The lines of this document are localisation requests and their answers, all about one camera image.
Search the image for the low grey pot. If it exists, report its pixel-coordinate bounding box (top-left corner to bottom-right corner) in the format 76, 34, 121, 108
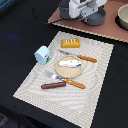
82, 8, 106, 26

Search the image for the white and blue toy fish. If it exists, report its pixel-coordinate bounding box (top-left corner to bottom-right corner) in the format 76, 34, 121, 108
59, 60, 81, 67

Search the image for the round beige plate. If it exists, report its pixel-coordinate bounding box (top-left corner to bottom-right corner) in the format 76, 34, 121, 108
55, 55, 83, 78

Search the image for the beige bowl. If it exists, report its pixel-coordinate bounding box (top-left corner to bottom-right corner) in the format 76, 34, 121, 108
118, 4, 128, 30

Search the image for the brown toy sausage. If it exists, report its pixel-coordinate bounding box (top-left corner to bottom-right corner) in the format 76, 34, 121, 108
41, 82, 66, 89

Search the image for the yellow toy bread loaf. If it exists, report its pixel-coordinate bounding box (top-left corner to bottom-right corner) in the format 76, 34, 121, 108
61, 38, 80, 48

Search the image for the tall grey pot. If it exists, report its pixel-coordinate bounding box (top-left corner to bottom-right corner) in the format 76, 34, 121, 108
59, 0, 74, 19

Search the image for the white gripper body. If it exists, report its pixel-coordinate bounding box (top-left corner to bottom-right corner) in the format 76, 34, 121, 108
69, 0, 107, 18

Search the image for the knife with wooden handle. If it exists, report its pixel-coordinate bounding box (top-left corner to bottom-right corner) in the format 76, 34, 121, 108
58, 50, 97, 63

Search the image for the woven beige placemat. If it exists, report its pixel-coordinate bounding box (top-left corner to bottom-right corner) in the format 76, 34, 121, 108
14, 31, 113, 128

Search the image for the fork with wooden handle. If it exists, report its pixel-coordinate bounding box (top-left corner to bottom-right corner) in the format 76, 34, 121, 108
45, 71, 85, 89

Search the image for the light blue milk carton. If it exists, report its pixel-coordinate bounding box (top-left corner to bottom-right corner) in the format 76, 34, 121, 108
34, 46, 51, 65

